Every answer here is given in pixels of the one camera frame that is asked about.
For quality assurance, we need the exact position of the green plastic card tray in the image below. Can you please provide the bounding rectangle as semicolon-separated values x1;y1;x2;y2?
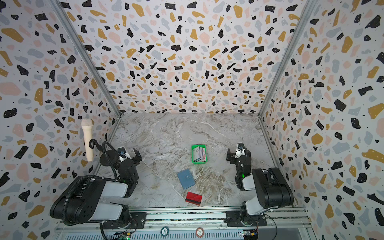
191;145;208;165

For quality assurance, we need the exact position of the blue card holder wallet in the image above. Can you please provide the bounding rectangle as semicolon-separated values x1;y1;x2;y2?
177;169;196;190

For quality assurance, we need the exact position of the red card black stripe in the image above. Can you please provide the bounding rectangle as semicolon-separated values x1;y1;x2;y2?
185;192;203;206

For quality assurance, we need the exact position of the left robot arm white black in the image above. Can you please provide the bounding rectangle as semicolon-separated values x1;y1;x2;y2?
50;139;142;229

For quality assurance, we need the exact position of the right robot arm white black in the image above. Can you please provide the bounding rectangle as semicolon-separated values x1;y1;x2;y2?
225;143;294;227

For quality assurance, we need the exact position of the stack of cards in tray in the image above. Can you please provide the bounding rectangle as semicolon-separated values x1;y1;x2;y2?
193;147;206;163

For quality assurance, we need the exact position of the beige microphone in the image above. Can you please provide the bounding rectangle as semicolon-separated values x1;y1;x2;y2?
81;119;94;162

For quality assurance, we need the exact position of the green round sticker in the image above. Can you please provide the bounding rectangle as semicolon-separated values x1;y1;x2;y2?
161;227;169;237

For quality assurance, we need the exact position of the red round sticker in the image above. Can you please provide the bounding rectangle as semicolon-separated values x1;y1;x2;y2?
196;227;205;238

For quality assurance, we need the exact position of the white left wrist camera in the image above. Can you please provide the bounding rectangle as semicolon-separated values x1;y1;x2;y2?
118;147;131;162

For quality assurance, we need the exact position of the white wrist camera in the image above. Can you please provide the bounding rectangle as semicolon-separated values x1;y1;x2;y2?
118;147;131;162
235;143;246;158

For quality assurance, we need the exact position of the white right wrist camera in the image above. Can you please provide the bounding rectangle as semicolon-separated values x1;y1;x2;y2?
235;143;246;158

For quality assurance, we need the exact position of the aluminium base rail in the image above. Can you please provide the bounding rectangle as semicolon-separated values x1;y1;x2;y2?
53;207;316;240

